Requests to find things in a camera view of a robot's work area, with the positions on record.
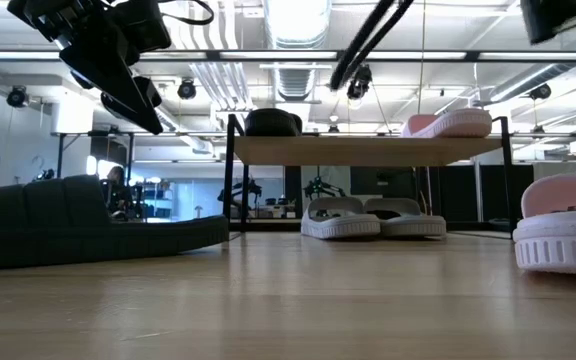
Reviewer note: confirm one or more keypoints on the pink rubber slide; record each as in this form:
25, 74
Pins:
458, 125
563, 245

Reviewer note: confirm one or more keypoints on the black overhead light bar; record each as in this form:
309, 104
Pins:
470, 55

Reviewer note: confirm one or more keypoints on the black background robot arm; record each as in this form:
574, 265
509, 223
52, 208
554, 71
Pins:
255, 189
45, 175

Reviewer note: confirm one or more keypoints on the black partition panel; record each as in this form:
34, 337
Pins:
468, 192

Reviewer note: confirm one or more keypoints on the silver ceiling air duct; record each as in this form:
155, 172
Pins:
295, 85

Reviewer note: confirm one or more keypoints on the wooden shelf with black legs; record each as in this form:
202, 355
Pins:
368, 152

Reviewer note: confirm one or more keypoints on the black aluminium table frame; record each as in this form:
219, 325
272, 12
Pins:
268, 226

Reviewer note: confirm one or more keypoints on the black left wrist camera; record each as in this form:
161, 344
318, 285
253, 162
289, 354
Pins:
143, 25

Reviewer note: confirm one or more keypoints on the black background rig frame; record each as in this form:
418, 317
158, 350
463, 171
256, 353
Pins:
61, 155

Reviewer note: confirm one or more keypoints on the green background robot arm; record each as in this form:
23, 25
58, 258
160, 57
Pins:
320, 189

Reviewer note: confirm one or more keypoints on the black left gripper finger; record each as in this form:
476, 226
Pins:
149, 90
108, 80

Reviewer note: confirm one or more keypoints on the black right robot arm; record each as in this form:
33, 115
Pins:
558, 17

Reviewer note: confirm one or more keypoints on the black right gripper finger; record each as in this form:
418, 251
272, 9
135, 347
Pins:
367, 35
386, 30

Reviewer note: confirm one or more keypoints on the black ceiling camera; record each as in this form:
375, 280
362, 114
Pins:
17, 97
540, 92
187, 90
362, 89

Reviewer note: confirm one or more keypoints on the black rubber slide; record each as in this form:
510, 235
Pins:
68, 240
273, 124

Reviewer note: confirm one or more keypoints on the person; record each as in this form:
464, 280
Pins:
117, 192

